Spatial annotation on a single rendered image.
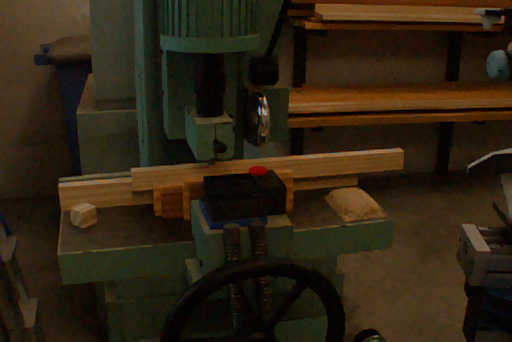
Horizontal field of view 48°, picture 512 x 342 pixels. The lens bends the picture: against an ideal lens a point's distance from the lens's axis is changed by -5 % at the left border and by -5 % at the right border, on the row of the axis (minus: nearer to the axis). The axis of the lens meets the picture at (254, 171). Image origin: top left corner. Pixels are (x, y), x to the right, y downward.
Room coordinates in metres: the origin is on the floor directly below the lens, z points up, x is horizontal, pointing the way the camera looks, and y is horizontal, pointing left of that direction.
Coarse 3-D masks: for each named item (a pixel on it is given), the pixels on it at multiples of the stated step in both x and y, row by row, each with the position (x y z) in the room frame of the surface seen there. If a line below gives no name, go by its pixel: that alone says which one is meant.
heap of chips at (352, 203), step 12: (336, 192) 1.07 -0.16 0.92; (348, 192) 1.06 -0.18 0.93; (360, 192) 1.06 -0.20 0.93; (336, 204) 1.04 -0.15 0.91; (348, 204) 1.02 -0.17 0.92; (360, 204) 1.02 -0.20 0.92; (372, 204) 1.02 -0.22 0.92; (348, 216) 1.00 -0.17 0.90; (360, 216) 1.00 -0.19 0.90; (372, 216) 1.00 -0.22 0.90; (384, 216) 1.01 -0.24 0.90
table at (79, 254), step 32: (320, 192) 1.12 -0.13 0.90; (64, 224) 0.95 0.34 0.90; (96, 224) 0.96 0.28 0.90; (128, 224) 0.96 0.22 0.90; (160, 224) 0.96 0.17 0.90; (320, 224) 0.97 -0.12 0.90; (352, 224) 0.98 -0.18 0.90; (384, 224) 0.99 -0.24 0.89; (64, 256) 0.84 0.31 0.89; (96, 256) 0.86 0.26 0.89; (128, 256) 0.87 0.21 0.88; (160, 256) 0.89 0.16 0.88; (192, 256) 0.90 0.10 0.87; (320, 256) 0.96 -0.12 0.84; (224, 288) 0.82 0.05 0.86; (288, 288) 0.84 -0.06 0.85
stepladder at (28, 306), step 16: (0, 208) 1.69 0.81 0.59; (0, 224) 1.63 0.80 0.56; (0, 240) 1.63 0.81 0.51; (16, 240) 1.64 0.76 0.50; (0, 256) 1.49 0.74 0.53; (0, 272) 1.48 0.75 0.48; (16, 272) 1.64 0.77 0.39; (0, 288) 1.47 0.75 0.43; (16, 304) 1.52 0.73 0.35; (32, 304) 1.64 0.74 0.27; (0, 320) 1.49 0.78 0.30; (16, 320) 1.48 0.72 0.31; (32, 320) 1.55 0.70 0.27; (0, 336) 1.47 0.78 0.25; (16, 336) 1.47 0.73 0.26
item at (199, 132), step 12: (192, 108) 1.13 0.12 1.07; (192, 120) 1.06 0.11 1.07; (204, 120) 1.04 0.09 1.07; (216, 120) 1.04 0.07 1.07; (228, 120) 1.04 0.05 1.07; (192, 132) 1.06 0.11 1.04; (204, 132) 1.02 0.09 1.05; (216, 132) 1.03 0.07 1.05; (228, 132) 1.03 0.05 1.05; (192, 144) 1.06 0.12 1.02; (204, 144) 1.02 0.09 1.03; (228, 144) 1.03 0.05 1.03; (204, 156) 1.02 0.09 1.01; (216, 156) 1.03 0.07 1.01; (228, 156) 1.03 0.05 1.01
